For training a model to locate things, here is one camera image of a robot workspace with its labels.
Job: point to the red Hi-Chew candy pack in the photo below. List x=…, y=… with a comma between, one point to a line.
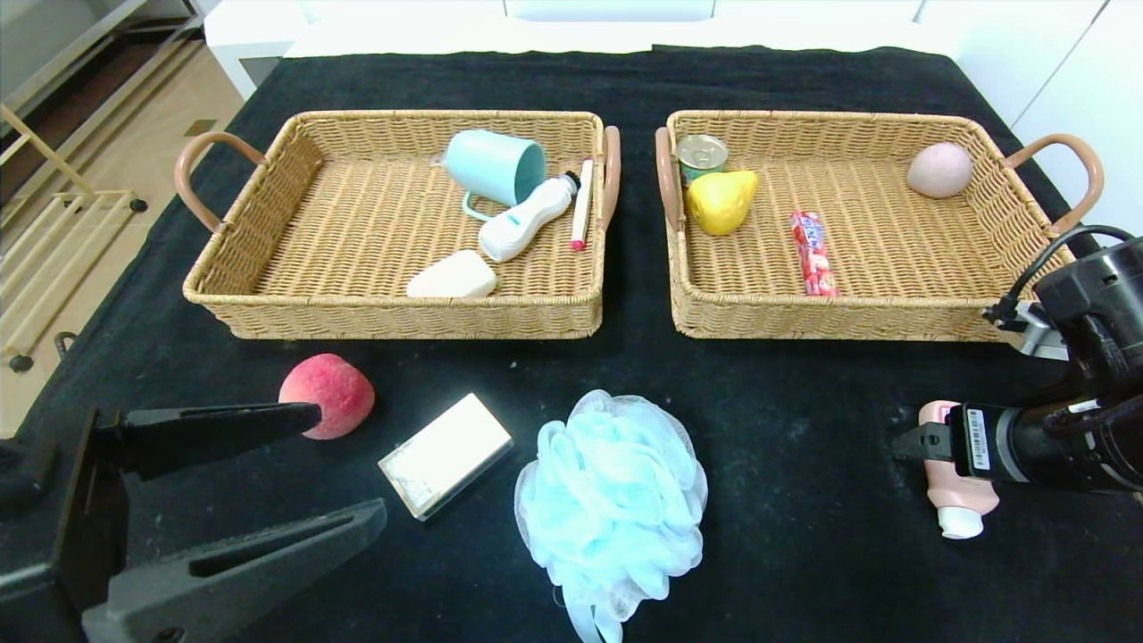
x=813, y=254

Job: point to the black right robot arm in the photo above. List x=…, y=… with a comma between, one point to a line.
x=1098, y=304

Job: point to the cream yellow soap box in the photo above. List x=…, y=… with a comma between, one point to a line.
x=446, y=455

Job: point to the white side table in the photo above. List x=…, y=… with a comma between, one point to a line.
x=250, y=36

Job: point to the light blue bath loofah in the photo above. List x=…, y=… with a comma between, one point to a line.
x=612, y=500

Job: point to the yellow pear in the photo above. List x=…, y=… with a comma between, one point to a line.
x=719, y=204

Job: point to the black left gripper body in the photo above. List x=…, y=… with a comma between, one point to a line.
x=55, y=527

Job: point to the pink squeeze bottle white cap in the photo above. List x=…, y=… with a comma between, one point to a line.
x=964, y=505

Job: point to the white soap bar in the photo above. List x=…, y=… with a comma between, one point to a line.
x=451, y=277

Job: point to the white tube with red cap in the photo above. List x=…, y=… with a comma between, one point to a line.
x=582, y=210

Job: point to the red peach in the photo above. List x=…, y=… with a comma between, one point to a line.
x=335, y=388

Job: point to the white plastic bottle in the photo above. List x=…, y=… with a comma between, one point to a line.
x=518, y=228

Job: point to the small tin can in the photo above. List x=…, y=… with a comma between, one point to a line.
x=701, y=152

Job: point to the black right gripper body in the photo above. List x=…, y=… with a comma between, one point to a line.
x=973, y=440

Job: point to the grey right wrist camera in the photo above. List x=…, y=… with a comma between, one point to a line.
x=1043, y=332

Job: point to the pale pink egg-shaped ball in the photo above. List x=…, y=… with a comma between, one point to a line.
x=939, y=170

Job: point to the grey metal shelf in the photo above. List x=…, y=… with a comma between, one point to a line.
x=89, y=45

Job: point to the teal plastic cup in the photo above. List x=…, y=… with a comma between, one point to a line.
x=491, y=165

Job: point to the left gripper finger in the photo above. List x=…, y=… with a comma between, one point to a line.
x=232, y=580
x=214, y=429

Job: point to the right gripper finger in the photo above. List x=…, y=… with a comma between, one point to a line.
x=929, y=442

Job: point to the wooden slatted rack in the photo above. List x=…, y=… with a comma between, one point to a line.
x=54, y=259

